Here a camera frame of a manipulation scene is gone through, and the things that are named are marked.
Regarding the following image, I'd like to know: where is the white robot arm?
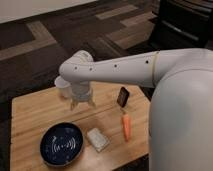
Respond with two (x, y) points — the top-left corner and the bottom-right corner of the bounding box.
(59, 48), (213, 171)

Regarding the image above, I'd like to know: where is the orange carrot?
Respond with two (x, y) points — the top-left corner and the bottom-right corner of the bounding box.
(122, 114), (131, 141)

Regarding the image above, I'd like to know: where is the dark blue patterned bowl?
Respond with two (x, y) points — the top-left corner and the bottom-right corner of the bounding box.
(40, 122), (84, 167)

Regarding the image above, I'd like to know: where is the black office chair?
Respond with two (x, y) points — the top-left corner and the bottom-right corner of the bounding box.
(148, 0), (213, 50)

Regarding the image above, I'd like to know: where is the small black rectangular object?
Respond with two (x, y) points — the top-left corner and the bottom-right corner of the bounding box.
(117, 87), (130, 107)

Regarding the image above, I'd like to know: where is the white sponge block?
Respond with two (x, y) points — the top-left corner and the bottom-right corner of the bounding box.
(87, 128), (109, 152)

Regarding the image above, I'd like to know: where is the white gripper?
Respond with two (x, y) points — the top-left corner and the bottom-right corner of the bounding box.
(70, 82), (96, 110)

